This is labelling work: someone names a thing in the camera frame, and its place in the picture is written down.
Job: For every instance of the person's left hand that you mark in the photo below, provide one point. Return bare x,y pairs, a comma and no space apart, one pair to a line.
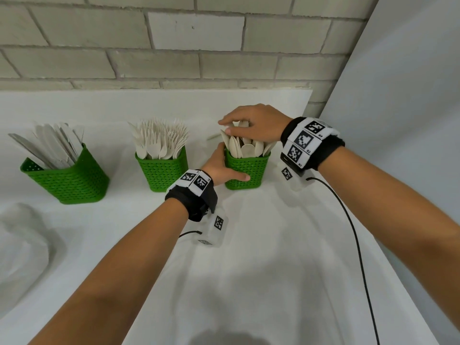
217,167

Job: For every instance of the person's right hand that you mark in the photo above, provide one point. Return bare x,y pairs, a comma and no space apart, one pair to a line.
266,122

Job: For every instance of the bunch of white plastic spoons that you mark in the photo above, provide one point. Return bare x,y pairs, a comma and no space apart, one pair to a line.
248,150

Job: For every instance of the bunch of white plastic knives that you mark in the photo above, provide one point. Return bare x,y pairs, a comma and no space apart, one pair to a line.
50,143

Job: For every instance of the clear plastic bag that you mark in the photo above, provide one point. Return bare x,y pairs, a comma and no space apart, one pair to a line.
21,255

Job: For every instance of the person's right forearm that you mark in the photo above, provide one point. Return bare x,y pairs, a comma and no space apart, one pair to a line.
395,219

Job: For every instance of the person's left forearm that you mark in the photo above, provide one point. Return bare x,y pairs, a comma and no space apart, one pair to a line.
115,283

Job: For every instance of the black left wrist band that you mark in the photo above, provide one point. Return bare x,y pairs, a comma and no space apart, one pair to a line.
196,201

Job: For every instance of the black wrist band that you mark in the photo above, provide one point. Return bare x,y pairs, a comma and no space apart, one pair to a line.
196,201
327,150

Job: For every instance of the black right wrist band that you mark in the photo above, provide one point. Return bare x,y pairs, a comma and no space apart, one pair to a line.
327,150

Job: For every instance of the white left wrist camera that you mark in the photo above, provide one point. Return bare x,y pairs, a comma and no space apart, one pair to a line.
212,235

